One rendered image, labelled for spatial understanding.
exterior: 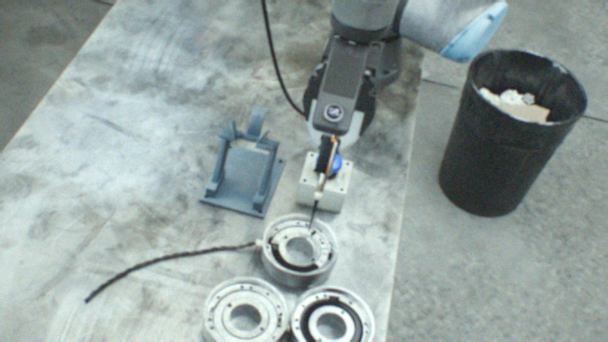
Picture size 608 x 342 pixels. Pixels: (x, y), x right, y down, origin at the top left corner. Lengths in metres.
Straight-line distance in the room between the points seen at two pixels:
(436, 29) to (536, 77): 1.12
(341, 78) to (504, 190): 1.40
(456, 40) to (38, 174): 0.67
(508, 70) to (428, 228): 0.54
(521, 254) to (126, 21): 1.37
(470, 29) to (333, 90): 0.38
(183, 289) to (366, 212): 0.31
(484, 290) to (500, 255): 0.15
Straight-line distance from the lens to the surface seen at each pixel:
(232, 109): 1.20
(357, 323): 0.91
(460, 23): 1.16
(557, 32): 3.26
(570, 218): 2.41
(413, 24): 1.18
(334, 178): 1.04
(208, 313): 0.90
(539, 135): 2.02
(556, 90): 2.25
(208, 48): 1.32
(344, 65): 0.84
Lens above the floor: 1.59
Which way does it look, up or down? 45 degrees down
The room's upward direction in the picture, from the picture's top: 11 degrees clockwise
